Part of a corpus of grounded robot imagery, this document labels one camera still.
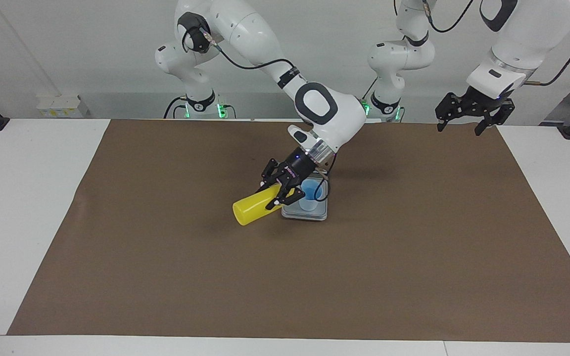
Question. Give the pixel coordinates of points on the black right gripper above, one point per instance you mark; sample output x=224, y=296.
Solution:
x=296, y=165

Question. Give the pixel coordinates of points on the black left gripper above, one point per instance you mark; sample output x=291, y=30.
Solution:
x=483, y=99

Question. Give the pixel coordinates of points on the light blue plastic cup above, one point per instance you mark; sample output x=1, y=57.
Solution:
x=309, y=202

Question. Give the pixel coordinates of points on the yellow squeeze bottle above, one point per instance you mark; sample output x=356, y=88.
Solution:
x=250, y=210

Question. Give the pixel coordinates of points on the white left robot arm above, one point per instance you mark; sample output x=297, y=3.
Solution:
x=537, y=29

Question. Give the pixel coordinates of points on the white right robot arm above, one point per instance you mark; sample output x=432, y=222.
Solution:
x=245, y=29

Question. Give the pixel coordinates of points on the silver digital kitchen scale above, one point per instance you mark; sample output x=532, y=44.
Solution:
x=314, y=215

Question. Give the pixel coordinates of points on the brown paper table mat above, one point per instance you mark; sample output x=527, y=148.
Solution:
x=285, y=277

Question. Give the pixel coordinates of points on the white wall socket box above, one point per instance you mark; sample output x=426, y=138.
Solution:
x=60, y=105

